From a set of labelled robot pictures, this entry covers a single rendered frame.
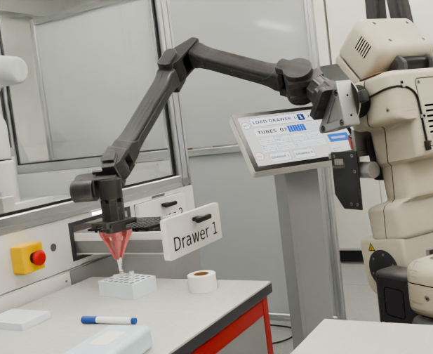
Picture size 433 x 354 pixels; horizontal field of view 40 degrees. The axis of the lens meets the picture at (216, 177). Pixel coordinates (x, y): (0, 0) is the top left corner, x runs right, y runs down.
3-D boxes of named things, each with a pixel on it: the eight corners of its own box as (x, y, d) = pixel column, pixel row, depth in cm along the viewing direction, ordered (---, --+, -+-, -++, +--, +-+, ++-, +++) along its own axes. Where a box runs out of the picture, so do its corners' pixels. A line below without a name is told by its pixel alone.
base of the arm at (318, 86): (323, 90, 143) (359, 86, 149) (304, 73, 148) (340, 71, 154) (311, 121, 148) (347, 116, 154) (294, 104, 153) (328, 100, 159)
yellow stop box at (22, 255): (48, 267, 155) (43, 241, 155) (27, 274, 149) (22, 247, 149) (34, 267, 158) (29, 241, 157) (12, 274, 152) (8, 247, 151)
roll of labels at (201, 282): (222, 288, 144) (220, 272, 144) (197, 295, 140) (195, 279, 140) (208, 284, 150) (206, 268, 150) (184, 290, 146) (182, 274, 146)
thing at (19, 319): (51, 317, 137) (50, 310, 137) (22, 331, 129) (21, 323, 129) (12, 315, 143) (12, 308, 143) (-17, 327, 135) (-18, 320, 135)
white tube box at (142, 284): (157, 289, 150) (155, 275, 150) (133, 299, 143) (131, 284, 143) (123, 286, 158) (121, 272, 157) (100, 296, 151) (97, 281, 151)
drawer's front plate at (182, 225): (222, 237, 179) (217, 201, 179) (170, 261, 154) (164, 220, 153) (217, 237, 180) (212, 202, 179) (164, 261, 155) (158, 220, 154)
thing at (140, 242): (214, 234, 179) (211, 214, 178) (167, 254, 156) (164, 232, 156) (111, 236, 198) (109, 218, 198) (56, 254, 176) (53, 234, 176)
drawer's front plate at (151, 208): (187, 220, 222) (184, 192, 222) (142, 237, 197) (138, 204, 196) (184, 220, 223) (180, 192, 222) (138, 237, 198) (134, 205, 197)
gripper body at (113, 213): (90, 230, 146) (87, 201, 146) (121, 223, 154) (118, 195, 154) (108, 231, 142) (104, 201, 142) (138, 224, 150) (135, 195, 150)
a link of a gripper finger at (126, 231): (96, 262, 148) (92, 225, 147) (118, 256, 153) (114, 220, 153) (114, 263, 143) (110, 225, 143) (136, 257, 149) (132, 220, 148)
